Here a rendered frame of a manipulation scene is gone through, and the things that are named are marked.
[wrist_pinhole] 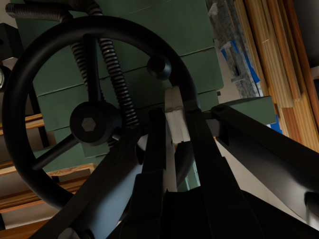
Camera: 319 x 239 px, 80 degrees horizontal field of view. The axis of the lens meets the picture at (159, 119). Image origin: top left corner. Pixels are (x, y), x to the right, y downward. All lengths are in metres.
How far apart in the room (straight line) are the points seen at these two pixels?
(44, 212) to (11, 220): 0.54
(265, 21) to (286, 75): 0.45
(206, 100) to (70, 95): 0.32
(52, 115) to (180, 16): 0.38
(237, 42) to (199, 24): 0.87
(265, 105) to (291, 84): 1.36
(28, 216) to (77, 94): 3.46
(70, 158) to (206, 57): 0.40
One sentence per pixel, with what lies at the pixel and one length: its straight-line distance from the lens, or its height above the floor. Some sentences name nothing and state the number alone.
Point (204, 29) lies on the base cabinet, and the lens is 0.46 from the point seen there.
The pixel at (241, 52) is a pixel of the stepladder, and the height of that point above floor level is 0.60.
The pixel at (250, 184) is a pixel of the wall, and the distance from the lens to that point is 3.41.
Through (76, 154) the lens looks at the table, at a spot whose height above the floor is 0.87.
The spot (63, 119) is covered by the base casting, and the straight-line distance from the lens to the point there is 0.52.
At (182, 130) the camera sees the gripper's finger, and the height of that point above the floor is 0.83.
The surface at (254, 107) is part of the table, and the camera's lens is 0.46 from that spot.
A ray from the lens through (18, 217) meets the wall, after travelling 3.97.
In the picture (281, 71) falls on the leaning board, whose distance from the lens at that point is 1.83.
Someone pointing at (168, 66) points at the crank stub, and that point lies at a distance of 0.20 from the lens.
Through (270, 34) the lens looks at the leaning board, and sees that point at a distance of 1.86.
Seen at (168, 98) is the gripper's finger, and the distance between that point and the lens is 0.17.
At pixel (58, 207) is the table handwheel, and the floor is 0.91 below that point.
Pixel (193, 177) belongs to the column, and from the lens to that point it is 0.83.
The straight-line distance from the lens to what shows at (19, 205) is 3.17.
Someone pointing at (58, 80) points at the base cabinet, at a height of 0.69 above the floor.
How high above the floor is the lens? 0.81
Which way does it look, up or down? 3 degrees up
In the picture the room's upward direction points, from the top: 166 degrees clockwise
